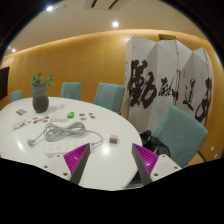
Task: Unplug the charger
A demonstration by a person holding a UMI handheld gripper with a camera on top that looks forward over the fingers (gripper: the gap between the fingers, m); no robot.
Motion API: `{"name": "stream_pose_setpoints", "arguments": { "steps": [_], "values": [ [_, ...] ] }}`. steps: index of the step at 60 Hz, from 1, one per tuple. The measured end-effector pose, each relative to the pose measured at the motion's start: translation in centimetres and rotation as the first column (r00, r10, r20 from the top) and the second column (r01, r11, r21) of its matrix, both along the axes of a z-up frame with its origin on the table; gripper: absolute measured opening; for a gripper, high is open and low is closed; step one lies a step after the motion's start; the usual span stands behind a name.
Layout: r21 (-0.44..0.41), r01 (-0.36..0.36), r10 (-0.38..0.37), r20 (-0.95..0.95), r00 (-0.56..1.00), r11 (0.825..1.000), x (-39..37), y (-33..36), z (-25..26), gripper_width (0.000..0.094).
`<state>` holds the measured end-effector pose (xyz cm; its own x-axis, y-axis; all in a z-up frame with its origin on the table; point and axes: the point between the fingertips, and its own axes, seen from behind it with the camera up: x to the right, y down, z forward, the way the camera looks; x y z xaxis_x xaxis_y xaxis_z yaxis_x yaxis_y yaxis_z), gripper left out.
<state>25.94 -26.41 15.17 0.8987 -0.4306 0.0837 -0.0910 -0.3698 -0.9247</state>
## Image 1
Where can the teal chairs group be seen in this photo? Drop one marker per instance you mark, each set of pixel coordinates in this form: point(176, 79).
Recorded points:
point(180, 133)

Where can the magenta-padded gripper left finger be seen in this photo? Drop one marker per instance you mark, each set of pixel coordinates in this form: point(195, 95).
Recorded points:
point(77, 157)

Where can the black bag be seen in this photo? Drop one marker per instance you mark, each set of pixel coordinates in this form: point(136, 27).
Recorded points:
point(153, 143)

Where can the grey potted green plant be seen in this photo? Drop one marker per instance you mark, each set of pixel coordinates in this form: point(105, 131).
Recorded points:
point(40, 100)

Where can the black wall television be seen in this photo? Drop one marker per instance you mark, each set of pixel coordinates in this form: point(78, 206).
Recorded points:
point(3, 83)

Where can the small white box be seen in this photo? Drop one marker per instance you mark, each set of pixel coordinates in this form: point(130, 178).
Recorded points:
point(58, 116)

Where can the ceiling air conditioner vent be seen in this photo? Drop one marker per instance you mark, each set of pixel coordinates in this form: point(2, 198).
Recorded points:
point(103, 3)

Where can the colourful small round stickers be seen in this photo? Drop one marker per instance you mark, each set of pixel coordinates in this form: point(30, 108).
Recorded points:
point(36, 120)

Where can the round ceiling lights group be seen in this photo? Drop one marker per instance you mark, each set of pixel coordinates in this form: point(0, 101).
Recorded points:
point(115, 24)

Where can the dark wall vent grille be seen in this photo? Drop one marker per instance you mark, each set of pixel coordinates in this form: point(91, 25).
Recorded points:
point(166, 36)

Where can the small green object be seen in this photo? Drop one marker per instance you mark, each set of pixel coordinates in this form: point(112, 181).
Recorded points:
point(70, 115)

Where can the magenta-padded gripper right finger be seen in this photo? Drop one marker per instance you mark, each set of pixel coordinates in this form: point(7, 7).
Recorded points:
point(145, 158)

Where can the white calligraphy folding screen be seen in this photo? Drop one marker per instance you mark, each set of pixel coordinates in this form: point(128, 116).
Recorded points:
point(160, 73)

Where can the white power strip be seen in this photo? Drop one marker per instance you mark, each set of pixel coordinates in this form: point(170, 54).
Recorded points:
point(58, 147)

